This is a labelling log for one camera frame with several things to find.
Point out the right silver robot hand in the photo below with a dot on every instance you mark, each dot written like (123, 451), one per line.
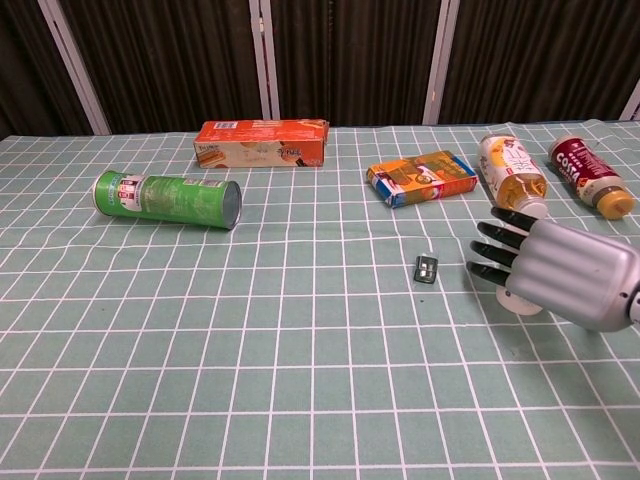
(575, 270)

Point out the red Costa coffee bottle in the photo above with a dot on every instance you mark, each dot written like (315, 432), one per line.
(585, 170)

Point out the yellow tea bottle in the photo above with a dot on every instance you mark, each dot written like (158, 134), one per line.
(512, 170)

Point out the small black clip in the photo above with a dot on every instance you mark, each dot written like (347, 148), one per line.
(426, 270)

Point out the small orange blue carton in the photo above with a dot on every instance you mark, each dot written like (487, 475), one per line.
(420, 180)

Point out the green checked tablecloth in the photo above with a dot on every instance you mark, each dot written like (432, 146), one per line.
(280, 360)

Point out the long orange snack box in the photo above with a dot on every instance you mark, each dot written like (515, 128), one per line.
(260, 145)

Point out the green chips can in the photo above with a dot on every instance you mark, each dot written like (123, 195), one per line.
(165, 199)

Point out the white screen frame post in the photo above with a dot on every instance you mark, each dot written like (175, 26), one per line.
(632, 105)
(75, 70)
(265, 60)
(437, 60)

